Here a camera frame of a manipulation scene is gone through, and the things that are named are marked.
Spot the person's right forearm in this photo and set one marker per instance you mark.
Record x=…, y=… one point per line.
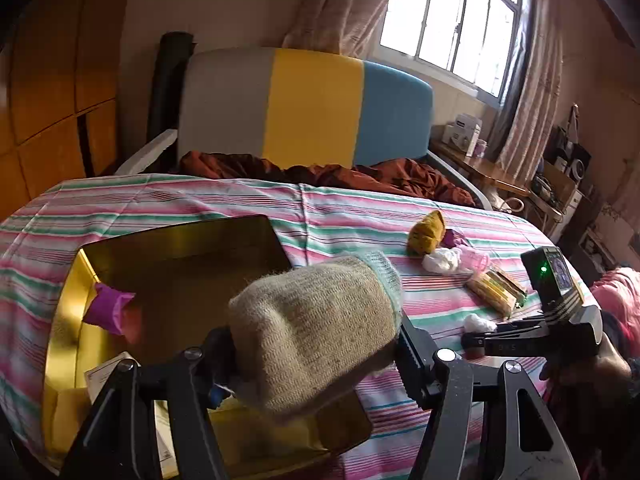
x=634, y=380

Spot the white carton box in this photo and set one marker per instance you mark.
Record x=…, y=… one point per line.
x=462, y=132

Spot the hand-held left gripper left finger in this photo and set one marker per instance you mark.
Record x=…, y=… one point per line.
x=212, y=360

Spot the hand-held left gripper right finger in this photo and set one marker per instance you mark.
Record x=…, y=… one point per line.
x=415, y=360

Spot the white tissue ball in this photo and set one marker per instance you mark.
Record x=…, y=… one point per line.
x=477, y=322

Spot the wooden side table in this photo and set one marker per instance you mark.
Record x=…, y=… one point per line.
x=490, y=172

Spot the green label biscuit pack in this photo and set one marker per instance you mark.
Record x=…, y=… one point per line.
x=511, y=282

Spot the beige knitted sock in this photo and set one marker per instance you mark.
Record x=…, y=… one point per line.
x=310, y=320

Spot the wooden wardrobe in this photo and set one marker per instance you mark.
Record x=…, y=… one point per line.
x=50, y=85

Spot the person's right hand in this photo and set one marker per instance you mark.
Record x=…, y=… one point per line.
x=600, y=372

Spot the striped bed sheet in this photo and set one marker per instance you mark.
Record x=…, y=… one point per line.
x=350, y=210

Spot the grey bed rail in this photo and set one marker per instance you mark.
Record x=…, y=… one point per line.
x=460, y=173

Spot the pink plastic bag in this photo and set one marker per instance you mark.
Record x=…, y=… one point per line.
x=475, y=260

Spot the dark red blanket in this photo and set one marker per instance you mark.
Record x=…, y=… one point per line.
x=390, y=175

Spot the white foam piece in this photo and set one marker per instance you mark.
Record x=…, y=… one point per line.
x=150, y=152

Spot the window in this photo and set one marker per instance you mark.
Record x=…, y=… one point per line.
x=450, y=15

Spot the beige curtain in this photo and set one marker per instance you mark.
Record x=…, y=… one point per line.
x=540, y=85
x=340, y=5

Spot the gold tin box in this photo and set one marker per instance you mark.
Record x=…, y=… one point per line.
x=200, y=270

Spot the purple snack packet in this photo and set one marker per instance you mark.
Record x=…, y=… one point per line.
x=107, y=307

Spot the white paper box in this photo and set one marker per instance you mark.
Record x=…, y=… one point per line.
x=105, y=372

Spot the pink garment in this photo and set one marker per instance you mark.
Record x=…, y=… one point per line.
x=622, y=300

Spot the yellow biscuit pack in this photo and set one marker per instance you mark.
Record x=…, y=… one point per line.
x=492, y=294

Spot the purple wrapper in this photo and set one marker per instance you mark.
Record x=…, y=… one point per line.
x=454, y=237

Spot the small purple bottle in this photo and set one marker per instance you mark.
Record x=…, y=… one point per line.
x=480, y=148

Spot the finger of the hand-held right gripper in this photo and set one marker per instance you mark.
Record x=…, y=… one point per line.
x=500, y=345
x=520, y=326

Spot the grey yellow blue headboard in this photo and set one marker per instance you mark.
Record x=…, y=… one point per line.
x=315, y=105

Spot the yellow snack packet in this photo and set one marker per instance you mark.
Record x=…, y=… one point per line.
x=427, y=232

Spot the black rolled mat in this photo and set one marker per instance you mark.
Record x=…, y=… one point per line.
x=167, y=90

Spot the white tissue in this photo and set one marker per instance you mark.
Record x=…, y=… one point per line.
x=442, y=261

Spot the cluttered shelf unit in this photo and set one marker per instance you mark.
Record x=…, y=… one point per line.
x=565, y=180

